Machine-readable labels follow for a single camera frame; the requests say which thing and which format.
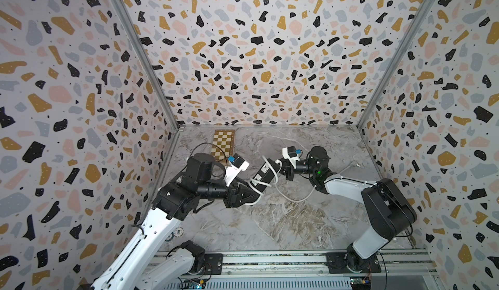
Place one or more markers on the wooden chessboard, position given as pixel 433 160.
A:
pixel 224 142

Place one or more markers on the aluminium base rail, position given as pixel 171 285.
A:
pixel 311 269

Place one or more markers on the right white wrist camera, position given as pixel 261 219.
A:
pixel 292 155

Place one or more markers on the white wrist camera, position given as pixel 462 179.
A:
pixel 236 164
pixel 292 155

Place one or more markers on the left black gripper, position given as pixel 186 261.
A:
pixel 235 195

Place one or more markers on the round white sticker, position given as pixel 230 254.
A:
pixel 179 232

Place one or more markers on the black power strip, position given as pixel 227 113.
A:
pixel 266 176

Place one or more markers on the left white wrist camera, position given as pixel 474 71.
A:
pixel 236 164

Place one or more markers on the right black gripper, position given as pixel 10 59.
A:
pixel 289 170

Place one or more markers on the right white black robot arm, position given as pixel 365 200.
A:
pixel 388 210

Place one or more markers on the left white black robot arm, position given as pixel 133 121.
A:
pixel 203 178

